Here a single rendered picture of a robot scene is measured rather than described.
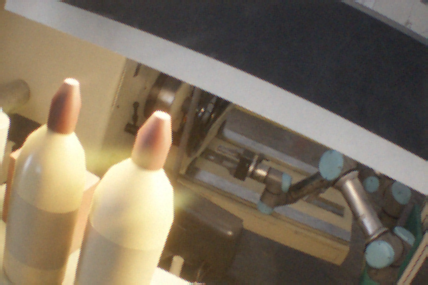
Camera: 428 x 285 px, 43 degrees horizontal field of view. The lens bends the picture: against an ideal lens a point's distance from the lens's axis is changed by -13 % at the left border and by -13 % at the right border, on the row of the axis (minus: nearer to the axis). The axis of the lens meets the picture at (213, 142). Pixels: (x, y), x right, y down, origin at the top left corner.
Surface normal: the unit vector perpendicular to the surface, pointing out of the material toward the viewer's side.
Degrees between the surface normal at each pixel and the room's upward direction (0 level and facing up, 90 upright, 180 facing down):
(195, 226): 109
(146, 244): 90
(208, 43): 58
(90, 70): 90
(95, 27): 90
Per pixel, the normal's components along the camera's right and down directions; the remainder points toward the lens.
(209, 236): -0.55, 0.47
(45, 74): -0.23, 0.30
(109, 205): -0.38, -0.11
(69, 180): 0.69, 0.21
